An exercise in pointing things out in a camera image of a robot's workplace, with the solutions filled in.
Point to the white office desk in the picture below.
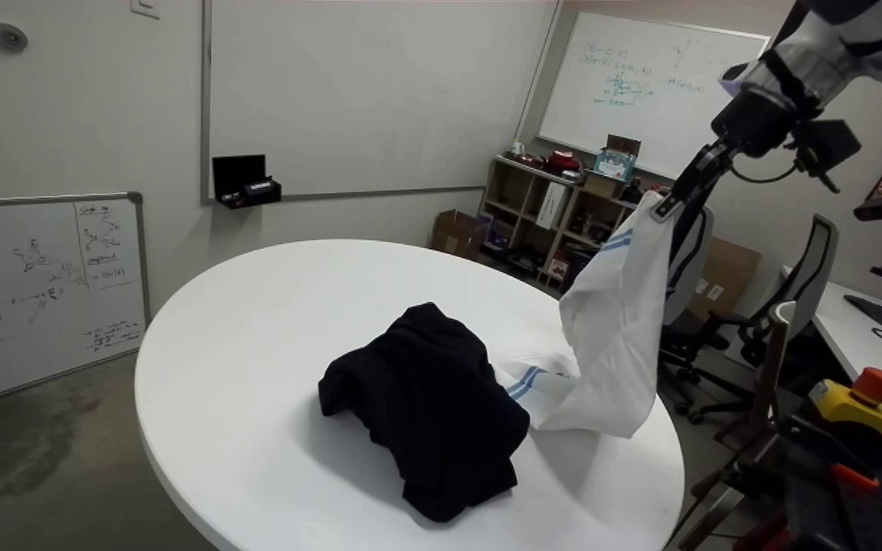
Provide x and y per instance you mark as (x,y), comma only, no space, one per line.
(829,331)

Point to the white towel blue stripes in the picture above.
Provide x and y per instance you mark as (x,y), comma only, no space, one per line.
(613,326)

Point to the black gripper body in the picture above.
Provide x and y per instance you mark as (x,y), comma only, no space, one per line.
(756,118)

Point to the yellow emergency stop red button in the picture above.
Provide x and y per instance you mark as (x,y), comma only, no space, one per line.
(848,407)

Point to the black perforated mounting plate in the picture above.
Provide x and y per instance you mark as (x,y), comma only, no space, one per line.
(870,516)

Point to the black marker tray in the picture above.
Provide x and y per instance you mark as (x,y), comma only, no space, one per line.
(245,183)

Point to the dark office chair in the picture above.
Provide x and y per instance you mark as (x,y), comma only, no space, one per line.
(687,275)

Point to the black t-shirt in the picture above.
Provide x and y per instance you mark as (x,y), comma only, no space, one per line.
(428,407)

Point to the small brown cardboard box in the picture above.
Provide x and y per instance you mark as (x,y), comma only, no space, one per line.
(458,233)

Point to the whiteboard with green writing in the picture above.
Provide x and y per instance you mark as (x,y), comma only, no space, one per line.
(645,81)

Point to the low framed scribbled whiteboard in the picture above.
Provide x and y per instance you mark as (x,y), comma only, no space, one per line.
(22,295)

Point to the blue picture frame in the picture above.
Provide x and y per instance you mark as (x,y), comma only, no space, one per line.
(617,165)

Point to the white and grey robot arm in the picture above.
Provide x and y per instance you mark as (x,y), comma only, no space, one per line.
(870,41)

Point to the wooden cube shelf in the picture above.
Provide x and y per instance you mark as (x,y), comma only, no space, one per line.
(522,204)

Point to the small red shelf object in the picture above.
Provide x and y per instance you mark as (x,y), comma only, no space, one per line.
(560,161)

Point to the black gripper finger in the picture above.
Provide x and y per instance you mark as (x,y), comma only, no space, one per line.
(685,183)
(712,180)

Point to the round grey wall sensor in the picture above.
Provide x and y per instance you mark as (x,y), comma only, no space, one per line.
(9,39)

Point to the large flat cardboard box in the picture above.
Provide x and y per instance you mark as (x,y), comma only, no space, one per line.
(733,275)

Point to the black clamp-on hanging stand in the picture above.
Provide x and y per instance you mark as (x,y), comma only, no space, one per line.
(790,18)

